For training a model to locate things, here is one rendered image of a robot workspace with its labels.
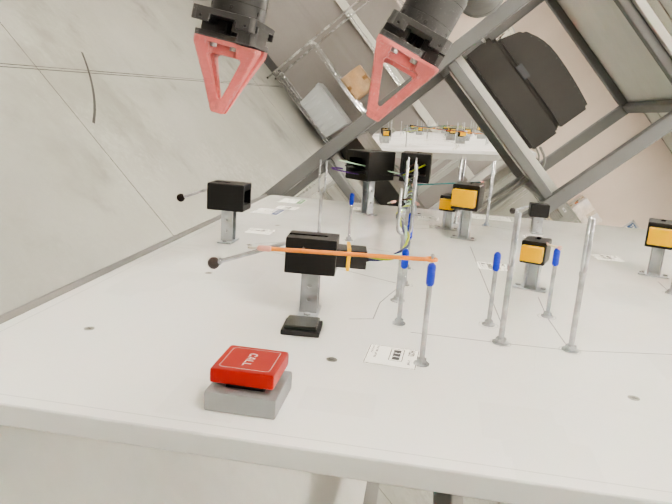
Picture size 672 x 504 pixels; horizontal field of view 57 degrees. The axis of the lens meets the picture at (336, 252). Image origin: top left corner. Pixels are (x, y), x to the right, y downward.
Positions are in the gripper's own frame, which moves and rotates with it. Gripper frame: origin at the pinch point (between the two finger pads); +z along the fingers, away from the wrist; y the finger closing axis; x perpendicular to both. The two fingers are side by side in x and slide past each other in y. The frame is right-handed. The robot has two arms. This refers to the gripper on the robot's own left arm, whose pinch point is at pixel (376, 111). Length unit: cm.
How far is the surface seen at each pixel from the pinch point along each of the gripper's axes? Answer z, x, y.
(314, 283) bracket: 19.6, -3.3, -1.3
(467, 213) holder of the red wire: 9, -25, 53
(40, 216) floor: 92, 87, 145
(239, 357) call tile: 21.4, 0.0, -22.8
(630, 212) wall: -41, -341, 722
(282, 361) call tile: 20.0, -3.1, -22.7
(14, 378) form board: 32.1, 15.1, -23.2
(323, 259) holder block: 16.4, -2.8, -2.4
